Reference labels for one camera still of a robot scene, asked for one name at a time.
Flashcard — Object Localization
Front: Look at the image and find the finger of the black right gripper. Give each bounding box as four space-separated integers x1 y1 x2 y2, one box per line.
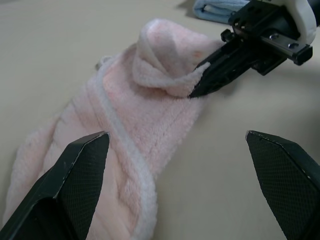
188 49 254 99
194 39 251 85

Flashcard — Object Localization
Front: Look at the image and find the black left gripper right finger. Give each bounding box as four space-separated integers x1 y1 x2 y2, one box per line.
245 129 320 240

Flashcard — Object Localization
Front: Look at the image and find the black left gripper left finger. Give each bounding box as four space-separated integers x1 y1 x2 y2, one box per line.
0 131 111 240

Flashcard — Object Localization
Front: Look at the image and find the pink fluffy towel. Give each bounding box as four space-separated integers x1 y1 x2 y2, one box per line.
1 17 224 240

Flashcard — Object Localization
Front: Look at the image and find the folded light blue towel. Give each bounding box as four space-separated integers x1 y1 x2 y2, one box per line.
192 0 249 25

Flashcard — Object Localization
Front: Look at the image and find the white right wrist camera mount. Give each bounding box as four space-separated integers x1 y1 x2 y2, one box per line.
284 0 319 41

